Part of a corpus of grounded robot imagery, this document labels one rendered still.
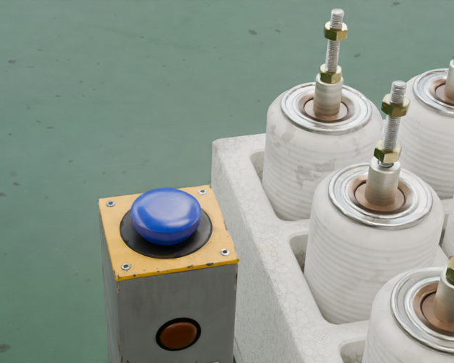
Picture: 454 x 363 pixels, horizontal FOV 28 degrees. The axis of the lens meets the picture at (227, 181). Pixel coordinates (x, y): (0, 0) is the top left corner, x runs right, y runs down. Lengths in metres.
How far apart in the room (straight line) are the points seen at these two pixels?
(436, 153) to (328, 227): 0.17
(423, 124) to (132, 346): 0.34
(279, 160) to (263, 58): 0.59
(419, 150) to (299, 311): 0.19
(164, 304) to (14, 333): 0.41
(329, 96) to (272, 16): 0.71
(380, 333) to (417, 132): 0.25
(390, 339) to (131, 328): 0.16
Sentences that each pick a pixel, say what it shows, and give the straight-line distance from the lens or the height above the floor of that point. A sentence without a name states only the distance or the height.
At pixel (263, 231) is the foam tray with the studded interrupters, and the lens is 0.73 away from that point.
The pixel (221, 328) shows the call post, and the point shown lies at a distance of 0.54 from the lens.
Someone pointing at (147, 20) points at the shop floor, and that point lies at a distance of 1.42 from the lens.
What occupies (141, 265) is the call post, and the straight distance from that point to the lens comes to 0.50.
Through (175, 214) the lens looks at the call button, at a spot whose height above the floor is 0.33.
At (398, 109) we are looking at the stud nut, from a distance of 0.61.
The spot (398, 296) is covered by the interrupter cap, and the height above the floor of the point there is 0.25.
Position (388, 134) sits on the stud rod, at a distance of 0.63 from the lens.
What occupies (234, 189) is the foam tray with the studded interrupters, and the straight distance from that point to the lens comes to 0.77.
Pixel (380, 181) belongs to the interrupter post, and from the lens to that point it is 0.64.
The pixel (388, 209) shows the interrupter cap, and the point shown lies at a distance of 0.65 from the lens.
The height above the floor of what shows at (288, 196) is 0.19.
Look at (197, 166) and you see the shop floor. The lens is 1.10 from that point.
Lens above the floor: 0.65
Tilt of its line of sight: 38 degrees down
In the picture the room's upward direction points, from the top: 2 degrees clockwise
